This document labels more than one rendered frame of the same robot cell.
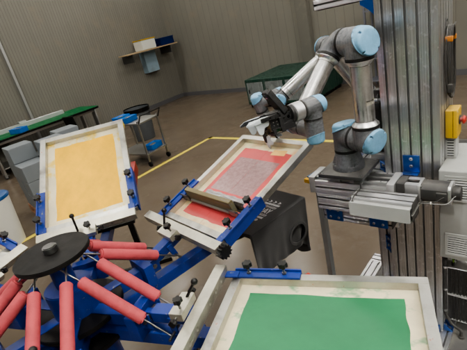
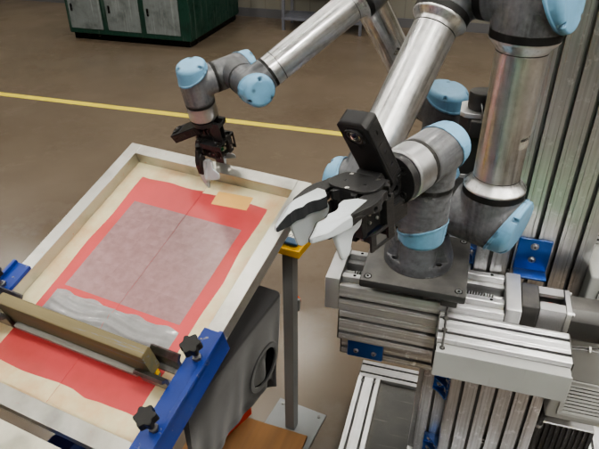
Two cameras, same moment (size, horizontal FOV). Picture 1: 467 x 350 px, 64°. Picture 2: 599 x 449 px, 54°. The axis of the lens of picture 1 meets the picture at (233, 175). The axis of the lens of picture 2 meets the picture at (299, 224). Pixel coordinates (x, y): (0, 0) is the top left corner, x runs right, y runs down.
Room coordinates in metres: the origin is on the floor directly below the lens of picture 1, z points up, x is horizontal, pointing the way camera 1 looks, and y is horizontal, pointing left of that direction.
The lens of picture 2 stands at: (0.86, 0.17, 2.03)
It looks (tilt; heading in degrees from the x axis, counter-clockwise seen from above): 33 degrees down; 332
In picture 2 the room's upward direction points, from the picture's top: straight up
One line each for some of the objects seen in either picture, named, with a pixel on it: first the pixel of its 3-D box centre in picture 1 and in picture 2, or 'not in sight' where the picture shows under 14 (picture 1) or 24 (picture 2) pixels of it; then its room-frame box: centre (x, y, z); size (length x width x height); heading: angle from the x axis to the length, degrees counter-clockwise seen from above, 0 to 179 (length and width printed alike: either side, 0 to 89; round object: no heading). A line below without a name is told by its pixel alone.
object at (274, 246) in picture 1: (279, 239); (229, 390); (1.94, -0.18, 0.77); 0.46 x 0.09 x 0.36; 127
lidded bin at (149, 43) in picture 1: (144, 44); not in sight; (11.87, 1.62, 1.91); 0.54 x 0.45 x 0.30; 136
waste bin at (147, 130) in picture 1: (140, 123); not in sight; (8.46, 1.75, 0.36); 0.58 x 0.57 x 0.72; 46
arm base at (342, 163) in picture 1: (347, 156); (420, 240); (1.68, -0.56, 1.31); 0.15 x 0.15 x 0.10
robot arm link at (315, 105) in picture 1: (311, 106); (432, 155); (1.46, -0.37, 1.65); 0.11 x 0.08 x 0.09; 112
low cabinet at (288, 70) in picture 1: (294, 82); (156, 2); (8.93, -1.91, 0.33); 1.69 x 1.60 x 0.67; 46
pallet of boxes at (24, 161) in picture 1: (58, 169); not in sight; (5.63, 2.58, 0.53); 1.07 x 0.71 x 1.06; 128
